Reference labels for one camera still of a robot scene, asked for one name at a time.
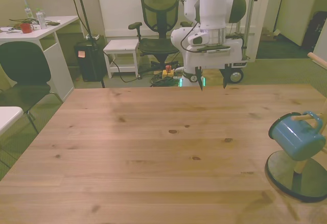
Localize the clear bottle white label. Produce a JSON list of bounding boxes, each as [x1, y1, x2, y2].
[[35, 8, 48, 30]]

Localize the black mesh office chair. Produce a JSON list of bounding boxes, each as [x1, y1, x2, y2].
[[128, 0, 195, 77]]

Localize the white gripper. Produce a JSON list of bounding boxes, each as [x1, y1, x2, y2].
[[185, 44, 243, 92]]

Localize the tangled desk cables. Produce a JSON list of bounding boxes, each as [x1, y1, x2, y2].
[[7, 17, 39, 32]]

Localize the aluminium frame post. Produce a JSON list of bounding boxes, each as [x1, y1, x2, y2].
[[239, 0, 257, 62]]

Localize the black shell chair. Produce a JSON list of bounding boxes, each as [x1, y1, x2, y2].
[[0, 41, 64, 134]]

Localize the white desk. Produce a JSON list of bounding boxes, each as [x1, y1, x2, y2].
[[0, 15, 83, 100]]

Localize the clear bottle green label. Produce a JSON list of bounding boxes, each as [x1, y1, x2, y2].
[[24, 4, 34, 19]]

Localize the black computer tower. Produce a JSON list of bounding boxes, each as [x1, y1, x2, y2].
[[74, 41, 107, 83]]

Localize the coiled black floor cable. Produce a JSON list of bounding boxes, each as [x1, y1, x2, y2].
[[149, 74, 180, 88]]

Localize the yellow emergency stop box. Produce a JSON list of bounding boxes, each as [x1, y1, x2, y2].
[[161, 65, 175, 80]]

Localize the black case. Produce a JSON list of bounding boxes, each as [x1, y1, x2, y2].
[[301, 11, 327, 53]]

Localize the white low stool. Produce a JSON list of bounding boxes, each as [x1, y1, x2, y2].
[[103, 39, 140, 79]]

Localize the blue enamel mug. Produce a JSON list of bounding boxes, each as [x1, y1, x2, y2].
[[268, 111, 326, 162]]

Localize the wooden mug tree black base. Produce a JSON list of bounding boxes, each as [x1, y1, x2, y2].
[[265, 52, 327, 203]]

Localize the red mug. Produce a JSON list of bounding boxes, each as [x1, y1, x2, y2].
[[19, 23, 34, 34]]

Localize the white round-cornered table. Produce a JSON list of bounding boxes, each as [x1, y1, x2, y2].
[[0, 106, 24, 136]]

